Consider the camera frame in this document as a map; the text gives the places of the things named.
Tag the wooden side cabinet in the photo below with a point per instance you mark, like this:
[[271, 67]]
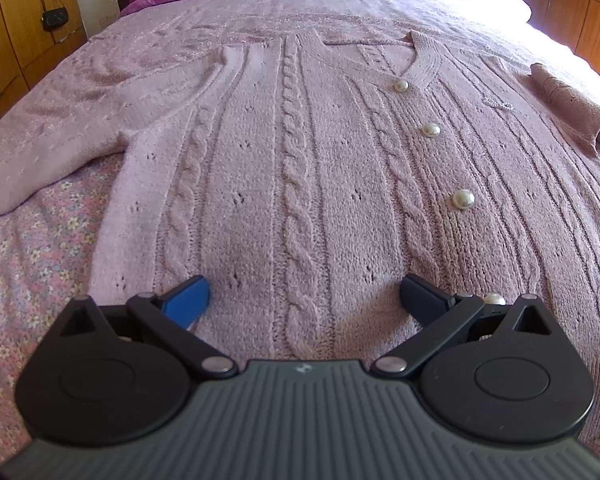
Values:
[[573, 23]]

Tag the small black hanging purse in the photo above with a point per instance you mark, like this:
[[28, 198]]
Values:
[[54, 19]]

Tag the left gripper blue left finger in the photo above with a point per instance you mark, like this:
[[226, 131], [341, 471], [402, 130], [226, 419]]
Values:
[[168, 317]]

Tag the pink floral bed sheet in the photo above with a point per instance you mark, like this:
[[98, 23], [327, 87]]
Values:
[[25, 279]]

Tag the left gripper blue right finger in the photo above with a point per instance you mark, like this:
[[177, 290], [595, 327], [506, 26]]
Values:
[[445, 321]]

